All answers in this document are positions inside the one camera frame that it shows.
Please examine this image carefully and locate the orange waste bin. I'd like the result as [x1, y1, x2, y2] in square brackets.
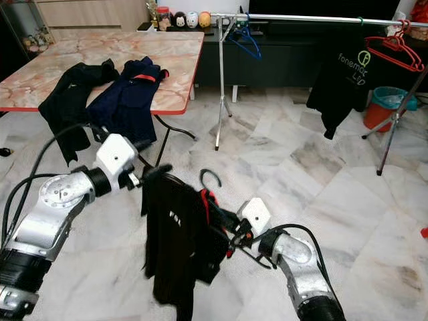
[363, 104, 395, 134]

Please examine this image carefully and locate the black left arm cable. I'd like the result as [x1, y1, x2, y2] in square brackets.
[3, 124, 108, 251]

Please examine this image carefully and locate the marble pattern folding table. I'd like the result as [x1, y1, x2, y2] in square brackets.
[0, 29, 205, 161]

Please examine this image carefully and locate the black printed shirt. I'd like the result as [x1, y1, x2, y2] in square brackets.
[305, 25, 387, 140]

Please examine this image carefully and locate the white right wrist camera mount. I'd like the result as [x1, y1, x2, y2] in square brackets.
[235, 197, 272, 241]

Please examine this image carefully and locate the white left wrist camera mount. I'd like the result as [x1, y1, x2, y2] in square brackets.
[94, 133, 143, 192]

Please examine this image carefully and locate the black plush doll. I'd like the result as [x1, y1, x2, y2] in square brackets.
[172, 11, 188, 31]

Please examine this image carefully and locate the black wire hanger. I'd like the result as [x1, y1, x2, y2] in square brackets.
[199, 168, 223, 195]

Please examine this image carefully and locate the black shirt green logo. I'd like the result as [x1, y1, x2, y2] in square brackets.
[37, 58, 120, 165]

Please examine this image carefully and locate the red plastic hanger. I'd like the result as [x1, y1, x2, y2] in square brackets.
[364, 20, 426, 73]
[374, 23, 426, 73]

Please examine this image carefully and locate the light wooden cabinet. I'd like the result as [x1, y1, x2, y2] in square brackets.
[33, 0, 152, 32]

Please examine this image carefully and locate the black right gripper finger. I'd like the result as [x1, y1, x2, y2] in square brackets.
[204, 206, 238, 229]

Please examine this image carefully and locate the silver metal clothes rack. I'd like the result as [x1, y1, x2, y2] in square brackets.
[209, 11, 428, 177]

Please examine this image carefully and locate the navy shirt red collar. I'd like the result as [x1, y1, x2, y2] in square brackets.
[86, 55, 170, 145]

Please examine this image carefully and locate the black flat screen television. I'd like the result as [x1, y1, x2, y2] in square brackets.
[247, 0, 403, 20]

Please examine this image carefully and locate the dark glass display shelf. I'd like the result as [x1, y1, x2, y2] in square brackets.
[0, 0, 51, 58]

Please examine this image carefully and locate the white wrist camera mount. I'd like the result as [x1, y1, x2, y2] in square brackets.
[94, 133, 143, 192]
[235, 197, 272, 241]

